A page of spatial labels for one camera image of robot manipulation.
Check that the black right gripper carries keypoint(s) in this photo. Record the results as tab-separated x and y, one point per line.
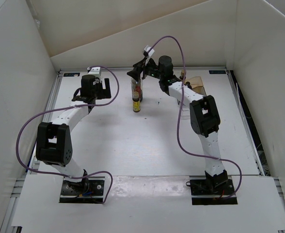
135	74

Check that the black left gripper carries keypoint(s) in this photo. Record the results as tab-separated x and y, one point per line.
105	93

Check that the tall dark sauce bottle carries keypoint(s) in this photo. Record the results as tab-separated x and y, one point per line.
137	86

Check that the small yellow bottle brown cap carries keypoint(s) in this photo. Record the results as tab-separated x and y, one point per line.
136	101

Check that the small yellow bottle beige cap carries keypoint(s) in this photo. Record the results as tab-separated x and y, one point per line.
182	74

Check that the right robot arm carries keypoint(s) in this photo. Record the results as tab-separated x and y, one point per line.
204	116

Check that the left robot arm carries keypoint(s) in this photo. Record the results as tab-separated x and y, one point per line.
54	144

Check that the blue table label sticker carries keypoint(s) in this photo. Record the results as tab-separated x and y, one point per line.
73	74

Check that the tiered transparent organizer rack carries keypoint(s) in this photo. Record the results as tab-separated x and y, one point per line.
196	85

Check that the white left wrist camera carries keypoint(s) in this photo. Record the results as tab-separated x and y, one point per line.
96	71

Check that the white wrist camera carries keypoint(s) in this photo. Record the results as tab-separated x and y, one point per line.
148	51
96	71

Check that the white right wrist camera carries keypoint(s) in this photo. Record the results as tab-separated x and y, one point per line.
148	51

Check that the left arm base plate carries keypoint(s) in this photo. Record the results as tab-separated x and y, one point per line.
90	192

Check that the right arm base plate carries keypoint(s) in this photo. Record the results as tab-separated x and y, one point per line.
202	195

